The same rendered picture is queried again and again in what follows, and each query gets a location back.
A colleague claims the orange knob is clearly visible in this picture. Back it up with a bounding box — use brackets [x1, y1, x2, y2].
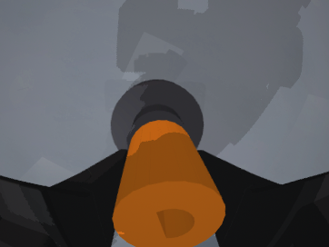
[113, 120, 225, 247]

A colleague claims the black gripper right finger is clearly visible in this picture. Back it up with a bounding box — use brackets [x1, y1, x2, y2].
[197, 150, 329, 247]

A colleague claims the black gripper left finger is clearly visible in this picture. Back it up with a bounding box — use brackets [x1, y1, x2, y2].
[0, 149, 128, 247]

